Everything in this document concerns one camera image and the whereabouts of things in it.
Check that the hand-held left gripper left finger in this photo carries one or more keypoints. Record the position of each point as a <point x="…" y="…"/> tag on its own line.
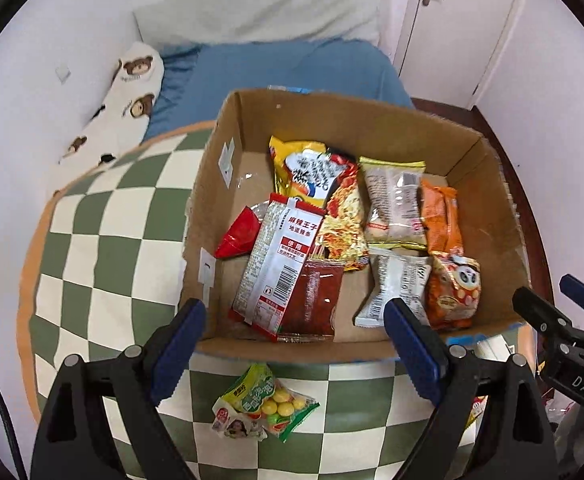
<point x="179" y="350"/>

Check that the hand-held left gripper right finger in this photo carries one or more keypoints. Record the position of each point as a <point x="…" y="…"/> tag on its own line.
<point x="417" y="350"/>

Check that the orange panda-print packet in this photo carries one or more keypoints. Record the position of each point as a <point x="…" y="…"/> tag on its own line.
<point x="454" y="290"/>

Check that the white and grey snack packet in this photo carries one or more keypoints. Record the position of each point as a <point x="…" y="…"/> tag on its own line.
<point x="397" y="275"/>

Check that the dark red sauce packet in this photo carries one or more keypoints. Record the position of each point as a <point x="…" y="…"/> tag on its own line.
<point x="317" y="300"/>

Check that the long white and red packet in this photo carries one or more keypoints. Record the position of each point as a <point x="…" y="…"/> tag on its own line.
<point x="277" y="270"/>

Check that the red triangular snack packet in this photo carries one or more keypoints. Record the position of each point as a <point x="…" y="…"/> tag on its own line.
<point x="239" y="235"/>

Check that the plain orange snack packet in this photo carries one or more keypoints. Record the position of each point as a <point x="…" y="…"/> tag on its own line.
<point x="439" y="215"/>

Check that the beige snack packet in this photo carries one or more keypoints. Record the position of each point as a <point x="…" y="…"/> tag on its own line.
<point x="392" y="200"/>

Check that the yellow instant noodle packet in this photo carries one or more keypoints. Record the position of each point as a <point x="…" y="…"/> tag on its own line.
<point x="342" y="210"/>

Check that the cardboard box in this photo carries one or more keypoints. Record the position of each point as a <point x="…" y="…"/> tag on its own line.
<point x="372" y="130"/>

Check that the small white face-print packet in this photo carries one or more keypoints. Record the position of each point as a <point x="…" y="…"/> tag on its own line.
<point x="234" y="425"/>

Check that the green candy packet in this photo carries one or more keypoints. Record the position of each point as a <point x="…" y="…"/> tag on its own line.
<point x="267" y="400"/>

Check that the green and cream checkered mat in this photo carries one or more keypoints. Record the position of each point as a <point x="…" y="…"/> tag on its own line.
<point x="96" y="240"/>

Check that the bear-print long pillow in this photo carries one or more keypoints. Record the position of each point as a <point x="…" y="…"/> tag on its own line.
<point x="126" y="95"/>

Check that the white door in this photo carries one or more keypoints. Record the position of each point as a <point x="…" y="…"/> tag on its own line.
<point x="462" y="35"/>

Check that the blue bedsheet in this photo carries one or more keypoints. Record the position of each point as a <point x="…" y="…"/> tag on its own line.
<point x="282" y="70"/>

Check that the grey pillow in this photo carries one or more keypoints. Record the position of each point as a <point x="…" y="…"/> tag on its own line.
<point x="262" y="15"/>

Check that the white wall socket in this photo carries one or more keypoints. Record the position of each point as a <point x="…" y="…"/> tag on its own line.
<point x="62" y="72"/>

